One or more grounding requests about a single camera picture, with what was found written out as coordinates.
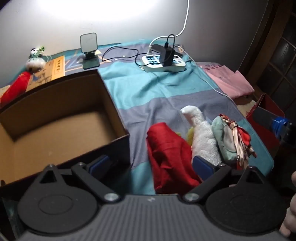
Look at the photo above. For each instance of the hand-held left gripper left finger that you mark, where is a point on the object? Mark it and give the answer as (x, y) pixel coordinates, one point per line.
(99, 166)

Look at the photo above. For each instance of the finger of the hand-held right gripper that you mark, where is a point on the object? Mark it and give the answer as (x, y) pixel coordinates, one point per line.
(266, 117)

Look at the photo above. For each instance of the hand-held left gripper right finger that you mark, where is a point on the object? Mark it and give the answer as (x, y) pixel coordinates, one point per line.
(202, 168)

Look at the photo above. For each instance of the white towel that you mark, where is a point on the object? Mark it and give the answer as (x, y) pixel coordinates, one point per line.
(203, 139)

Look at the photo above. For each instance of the patterned satin scarf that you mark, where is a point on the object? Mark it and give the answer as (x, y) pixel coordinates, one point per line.
(242, 141)

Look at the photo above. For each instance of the yellow fleece cloth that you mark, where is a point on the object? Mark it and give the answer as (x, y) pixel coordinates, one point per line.
(189, 136)

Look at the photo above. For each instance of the red cloth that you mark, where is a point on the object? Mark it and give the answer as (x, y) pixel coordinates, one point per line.
(171, 153)

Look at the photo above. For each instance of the light green pouch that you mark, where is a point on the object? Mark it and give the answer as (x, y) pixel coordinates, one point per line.
(222, 139)

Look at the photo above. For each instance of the dark brown cardboard box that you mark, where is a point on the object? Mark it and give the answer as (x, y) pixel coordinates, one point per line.
(57, 129)

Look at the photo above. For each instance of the person's right hand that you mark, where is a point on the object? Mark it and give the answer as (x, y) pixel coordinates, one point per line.
(291, 217)

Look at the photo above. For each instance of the red box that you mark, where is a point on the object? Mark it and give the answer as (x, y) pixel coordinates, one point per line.
(269, 102)

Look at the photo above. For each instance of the pink cloth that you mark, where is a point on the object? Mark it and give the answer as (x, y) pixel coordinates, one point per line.
(226, 81)

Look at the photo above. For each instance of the wooden door with glass panes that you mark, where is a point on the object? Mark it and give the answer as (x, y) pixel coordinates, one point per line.
(284, 58)

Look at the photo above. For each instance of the blue striped bedsheet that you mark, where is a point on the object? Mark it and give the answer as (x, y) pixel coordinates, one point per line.
(161, 92)

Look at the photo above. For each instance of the white power strip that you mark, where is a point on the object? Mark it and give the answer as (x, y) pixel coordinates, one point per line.
(175, 67)

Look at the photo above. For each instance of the tan illustrated book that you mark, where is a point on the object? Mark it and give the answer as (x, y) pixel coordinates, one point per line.
(55, 67)

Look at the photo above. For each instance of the black charger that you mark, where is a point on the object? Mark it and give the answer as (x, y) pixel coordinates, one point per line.
(166, 58)

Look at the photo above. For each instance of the red chili plush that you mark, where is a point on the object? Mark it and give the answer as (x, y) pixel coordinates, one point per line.
(16, 85)

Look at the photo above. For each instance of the panda plush toy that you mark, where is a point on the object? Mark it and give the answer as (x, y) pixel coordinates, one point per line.
(34, 63)

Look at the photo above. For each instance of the white plug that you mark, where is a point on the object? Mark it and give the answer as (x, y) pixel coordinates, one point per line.
(149, 53)

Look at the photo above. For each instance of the phone stand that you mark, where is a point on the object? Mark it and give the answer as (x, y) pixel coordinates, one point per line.
(87, 42)

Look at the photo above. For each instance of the black phone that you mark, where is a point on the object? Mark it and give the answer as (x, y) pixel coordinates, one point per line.
(158, 47)

